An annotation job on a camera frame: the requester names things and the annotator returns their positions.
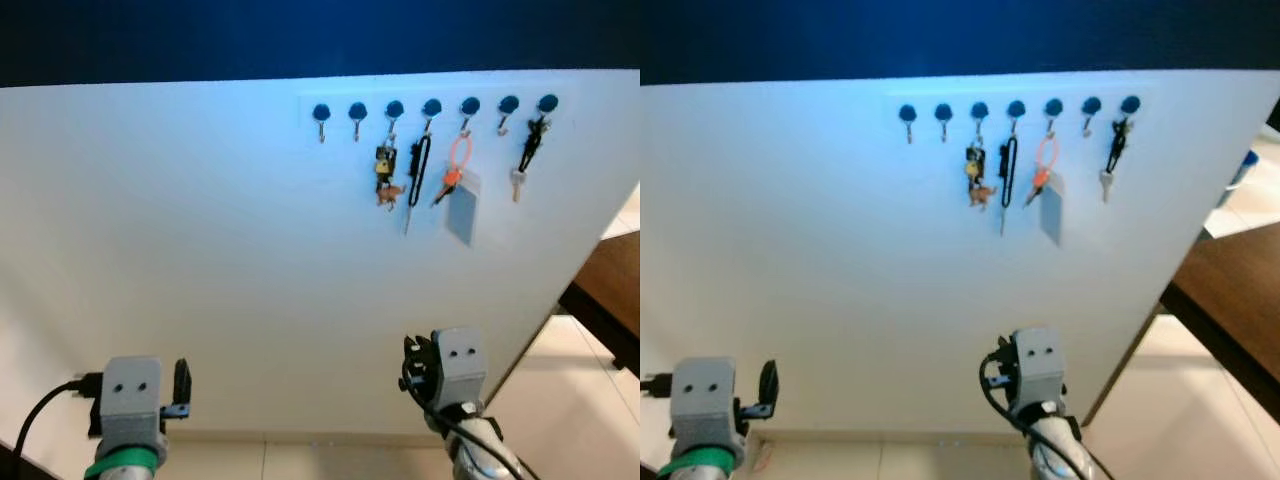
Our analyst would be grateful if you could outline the key on black loop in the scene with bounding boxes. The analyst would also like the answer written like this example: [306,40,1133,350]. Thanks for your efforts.
[404,125,434,237]
[998,128,1021,238]

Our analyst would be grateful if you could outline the dark brown wooden table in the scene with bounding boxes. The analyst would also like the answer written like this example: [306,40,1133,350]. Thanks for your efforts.
[1160,222,1280,396]
[558,230,641,376]

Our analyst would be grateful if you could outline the orange loop key with tag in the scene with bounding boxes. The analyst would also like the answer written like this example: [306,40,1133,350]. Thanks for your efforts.
[432,128,483,248]
[1022,130,1067,247]

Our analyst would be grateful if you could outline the blue plastic bucket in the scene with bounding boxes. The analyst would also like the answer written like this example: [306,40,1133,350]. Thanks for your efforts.
[1228,148,1263,189]

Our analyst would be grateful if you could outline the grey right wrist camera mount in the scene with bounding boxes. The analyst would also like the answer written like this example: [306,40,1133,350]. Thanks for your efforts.
[1012,328,1067,411]
[432,328,488,411]

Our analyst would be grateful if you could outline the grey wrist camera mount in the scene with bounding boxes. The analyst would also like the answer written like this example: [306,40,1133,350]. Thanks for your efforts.
[1012,328,1067,411]
[670,357,738,451]
[97,356,166,453]
[432,328,488,411]

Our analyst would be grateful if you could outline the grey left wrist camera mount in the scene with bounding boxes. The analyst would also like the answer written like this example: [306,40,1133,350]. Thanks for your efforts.
[670,357,738,451]
[97,356,166,453]

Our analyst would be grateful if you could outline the keychain with brown figure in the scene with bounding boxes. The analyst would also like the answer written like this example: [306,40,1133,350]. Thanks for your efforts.
[964,135,997,211]
[374,133,406,211]

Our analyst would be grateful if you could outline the silver key on black strap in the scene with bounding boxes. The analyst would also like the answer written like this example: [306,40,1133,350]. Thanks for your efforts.
[1098,117,1134,204]
[510,115,551,204]

